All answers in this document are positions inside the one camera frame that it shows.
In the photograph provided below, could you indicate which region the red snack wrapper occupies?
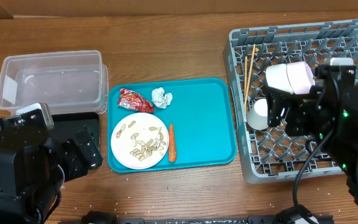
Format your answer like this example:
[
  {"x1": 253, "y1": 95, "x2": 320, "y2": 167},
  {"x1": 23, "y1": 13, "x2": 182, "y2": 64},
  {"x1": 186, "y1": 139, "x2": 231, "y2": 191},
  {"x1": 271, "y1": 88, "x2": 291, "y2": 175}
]
[{"x1": 117, "y1": 88, "x2": 154, "y2": 113}]

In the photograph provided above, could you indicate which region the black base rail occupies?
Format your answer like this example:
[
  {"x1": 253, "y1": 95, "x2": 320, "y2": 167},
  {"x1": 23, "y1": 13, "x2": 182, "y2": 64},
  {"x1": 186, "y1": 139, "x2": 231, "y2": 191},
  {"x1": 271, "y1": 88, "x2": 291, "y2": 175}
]
[{"x1": 79, "y1": 210, "x2": 282, "y2": 224}]

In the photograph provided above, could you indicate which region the white tissue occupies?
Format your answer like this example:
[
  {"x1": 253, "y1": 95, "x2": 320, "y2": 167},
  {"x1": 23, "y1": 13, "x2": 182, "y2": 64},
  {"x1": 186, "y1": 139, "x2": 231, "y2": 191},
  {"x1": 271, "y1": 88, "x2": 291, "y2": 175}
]
[{"x1": 152, "y1": 87, "x2": 173, "y2": 109}]

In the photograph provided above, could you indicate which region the clear plastic bin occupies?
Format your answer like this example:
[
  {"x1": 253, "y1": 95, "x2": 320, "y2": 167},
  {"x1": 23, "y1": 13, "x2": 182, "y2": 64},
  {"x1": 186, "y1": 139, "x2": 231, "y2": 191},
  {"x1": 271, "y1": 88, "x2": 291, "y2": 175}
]
[{"x1": 0, "y1": 50, "x2": 109, "y2": 114}]

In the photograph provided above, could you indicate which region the teal serving tray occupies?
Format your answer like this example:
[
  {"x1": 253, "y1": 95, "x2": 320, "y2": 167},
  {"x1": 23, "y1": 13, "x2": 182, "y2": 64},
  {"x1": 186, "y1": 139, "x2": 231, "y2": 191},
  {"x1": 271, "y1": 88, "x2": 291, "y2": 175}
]
[{"x1": 107, "y1": 78, "x2": 237, "y2": 171}]

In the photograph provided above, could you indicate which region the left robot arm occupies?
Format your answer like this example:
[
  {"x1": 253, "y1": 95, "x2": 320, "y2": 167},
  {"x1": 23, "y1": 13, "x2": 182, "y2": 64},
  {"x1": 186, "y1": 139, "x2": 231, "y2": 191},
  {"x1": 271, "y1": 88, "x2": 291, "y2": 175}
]
[{"x1": 0, "y1": 113, "x2": 103, "y2": 223}]

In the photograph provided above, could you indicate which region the pink bowl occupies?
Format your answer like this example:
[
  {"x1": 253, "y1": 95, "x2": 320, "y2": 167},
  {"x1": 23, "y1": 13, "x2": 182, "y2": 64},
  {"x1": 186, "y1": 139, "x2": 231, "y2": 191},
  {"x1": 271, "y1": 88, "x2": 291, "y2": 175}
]
[{"x1": 287, "y1": 62, "x2": 315, "y2": 95}]

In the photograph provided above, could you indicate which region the grey dishwasher rack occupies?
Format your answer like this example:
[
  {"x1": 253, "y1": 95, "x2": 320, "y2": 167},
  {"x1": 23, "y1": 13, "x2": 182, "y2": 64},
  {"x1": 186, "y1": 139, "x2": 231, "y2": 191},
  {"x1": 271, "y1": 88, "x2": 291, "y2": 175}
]
[{"x1": 223, "y1": 19, "x2": 358, "y2": 184}]

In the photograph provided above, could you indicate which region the black tray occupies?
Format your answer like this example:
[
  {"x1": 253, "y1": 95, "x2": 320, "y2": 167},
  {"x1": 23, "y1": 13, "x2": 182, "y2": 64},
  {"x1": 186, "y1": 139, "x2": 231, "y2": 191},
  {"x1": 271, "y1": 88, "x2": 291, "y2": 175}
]
[{"x1": 50, "y1": 112, "x2": 101, "y2": 147}]

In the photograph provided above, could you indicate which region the orange carrot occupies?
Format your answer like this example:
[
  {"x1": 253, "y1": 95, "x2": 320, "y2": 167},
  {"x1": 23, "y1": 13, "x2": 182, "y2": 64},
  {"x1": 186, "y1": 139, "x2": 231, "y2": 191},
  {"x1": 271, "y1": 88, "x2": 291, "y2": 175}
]
[{"x1": 168, "y1": 123, "x2": 177, "y2": 163}]

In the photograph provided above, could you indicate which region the white plate with peanuts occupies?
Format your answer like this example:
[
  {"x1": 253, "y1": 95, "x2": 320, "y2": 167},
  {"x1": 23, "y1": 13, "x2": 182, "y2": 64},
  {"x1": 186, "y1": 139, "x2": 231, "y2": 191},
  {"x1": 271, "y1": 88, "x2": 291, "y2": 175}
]
[{"x1": 110, "y1": 113, "x2": 170, "y2": 170}]

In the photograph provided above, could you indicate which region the white cup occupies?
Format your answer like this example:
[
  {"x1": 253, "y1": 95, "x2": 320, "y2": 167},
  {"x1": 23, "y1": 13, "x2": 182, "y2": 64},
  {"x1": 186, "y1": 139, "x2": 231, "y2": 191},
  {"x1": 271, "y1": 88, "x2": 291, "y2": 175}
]
[{"x1": 247, "y1": 98, "x2": 269, "y2": 130}]

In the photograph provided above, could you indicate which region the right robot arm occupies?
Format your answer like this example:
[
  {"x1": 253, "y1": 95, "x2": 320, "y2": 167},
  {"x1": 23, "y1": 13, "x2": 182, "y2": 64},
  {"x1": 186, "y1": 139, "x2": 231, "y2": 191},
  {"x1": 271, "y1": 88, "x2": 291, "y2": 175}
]
[{"x1": 266, "y1": 65, "x2": 358, "y2": 205}]

